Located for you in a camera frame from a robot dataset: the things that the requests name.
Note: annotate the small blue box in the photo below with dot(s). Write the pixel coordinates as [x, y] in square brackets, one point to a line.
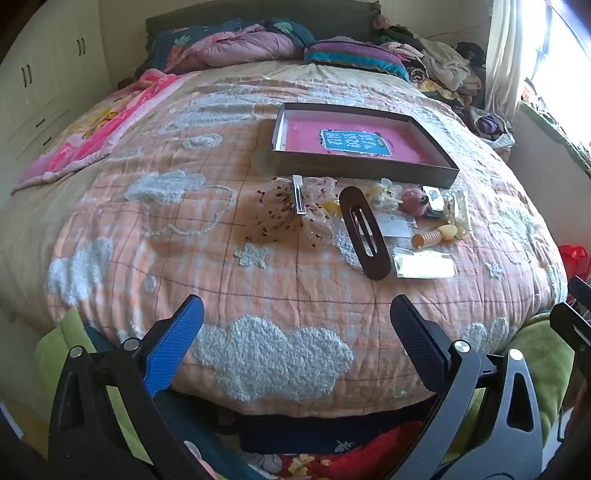
[434, 201]

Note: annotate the red floral cloth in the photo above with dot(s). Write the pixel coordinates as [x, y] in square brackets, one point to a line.
[314, 464]

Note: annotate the red plastic bag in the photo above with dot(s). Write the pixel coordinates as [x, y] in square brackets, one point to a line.
[575, 258]

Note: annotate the green blanket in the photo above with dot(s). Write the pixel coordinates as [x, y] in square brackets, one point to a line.
[535, 341]

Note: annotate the cream curtain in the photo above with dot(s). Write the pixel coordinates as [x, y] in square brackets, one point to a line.
[505, 50]

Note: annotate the green fringed cloth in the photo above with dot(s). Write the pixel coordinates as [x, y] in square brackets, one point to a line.
[554, 134]

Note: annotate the dark headboard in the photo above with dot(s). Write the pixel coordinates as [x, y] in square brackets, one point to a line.
[258, 11]

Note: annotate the striped purple teal pillow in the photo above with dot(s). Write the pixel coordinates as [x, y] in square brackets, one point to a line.
[355, 54]

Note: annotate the shallow dark cardboard box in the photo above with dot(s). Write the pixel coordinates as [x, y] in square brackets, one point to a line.
[360, 168]

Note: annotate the clear plastic packet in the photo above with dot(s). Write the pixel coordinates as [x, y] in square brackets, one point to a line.
[425, 264]

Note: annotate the basket of clothes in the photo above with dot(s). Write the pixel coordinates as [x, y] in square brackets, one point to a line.
[489, 127]

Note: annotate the yellow hair bands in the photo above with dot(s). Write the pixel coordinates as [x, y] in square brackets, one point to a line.
[330, 206]

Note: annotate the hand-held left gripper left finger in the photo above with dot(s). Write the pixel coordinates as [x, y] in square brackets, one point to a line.
[173, 341]

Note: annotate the lace bow hair clip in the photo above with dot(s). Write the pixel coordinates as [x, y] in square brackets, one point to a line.
[277, 207]

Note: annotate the earring card packet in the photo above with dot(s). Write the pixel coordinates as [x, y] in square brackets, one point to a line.
[398, 227]

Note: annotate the brown oval hair clip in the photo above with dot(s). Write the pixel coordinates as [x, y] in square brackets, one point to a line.
[351, 207]

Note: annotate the white flower claw clip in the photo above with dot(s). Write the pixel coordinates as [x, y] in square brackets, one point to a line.
[385, 194]

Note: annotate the cream wardrobe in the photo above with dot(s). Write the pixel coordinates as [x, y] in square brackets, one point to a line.
[51, 60]

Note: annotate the pink comforter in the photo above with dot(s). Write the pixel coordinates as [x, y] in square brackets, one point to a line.
[240, 46]

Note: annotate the pink cartoon blanket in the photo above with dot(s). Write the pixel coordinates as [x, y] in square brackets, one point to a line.
[92, 124]

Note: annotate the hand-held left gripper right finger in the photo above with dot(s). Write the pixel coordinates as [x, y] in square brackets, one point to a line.
[418, 341]

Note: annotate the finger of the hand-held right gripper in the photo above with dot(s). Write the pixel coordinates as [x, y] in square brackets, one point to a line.
[581, 288]
[572, 325]

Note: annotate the white rectangular claw clip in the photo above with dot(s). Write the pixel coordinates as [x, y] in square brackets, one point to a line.
[457, 212]

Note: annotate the pink purple folded duvet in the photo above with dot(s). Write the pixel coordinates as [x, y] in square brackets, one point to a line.
[168, 41]

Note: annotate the pile of clothes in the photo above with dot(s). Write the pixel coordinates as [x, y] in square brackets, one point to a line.
[438, 60]

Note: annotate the window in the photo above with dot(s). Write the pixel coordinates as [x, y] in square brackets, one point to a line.
[563, 55]

